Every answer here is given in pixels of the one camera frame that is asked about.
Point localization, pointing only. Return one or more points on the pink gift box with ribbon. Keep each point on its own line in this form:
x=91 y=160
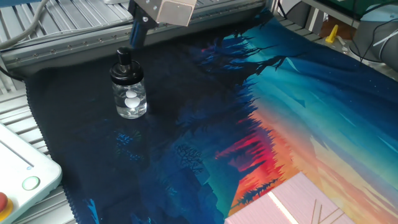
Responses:
x=264 y=208

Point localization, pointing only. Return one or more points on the colourful landscape printed mat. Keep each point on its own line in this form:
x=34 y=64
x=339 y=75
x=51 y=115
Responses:
x=186 y=109

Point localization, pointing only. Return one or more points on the silver grey gripper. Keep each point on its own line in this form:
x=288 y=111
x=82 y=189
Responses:
x=177 y=12

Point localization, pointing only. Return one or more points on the white teach pendant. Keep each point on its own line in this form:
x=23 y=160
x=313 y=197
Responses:
x=18 y=161

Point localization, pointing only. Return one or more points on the black knobbed jar lid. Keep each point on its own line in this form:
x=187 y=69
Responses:
x=126 y=74

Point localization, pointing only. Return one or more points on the aluminium table edge rail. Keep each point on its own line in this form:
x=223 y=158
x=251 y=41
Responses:
x=93 y=46

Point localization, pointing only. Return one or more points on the clear glass jar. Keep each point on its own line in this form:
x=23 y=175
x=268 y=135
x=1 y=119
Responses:
x=136 y=109

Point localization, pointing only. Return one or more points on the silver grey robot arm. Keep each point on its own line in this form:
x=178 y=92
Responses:
x=388 y=53

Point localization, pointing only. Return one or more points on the white zip tie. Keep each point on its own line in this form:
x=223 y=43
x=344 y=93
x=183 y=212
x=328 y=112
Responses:
x=385 y=38

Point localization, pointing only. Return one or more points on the yellow plastic object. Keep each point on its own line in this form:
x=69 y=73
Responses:
x=332 y=35

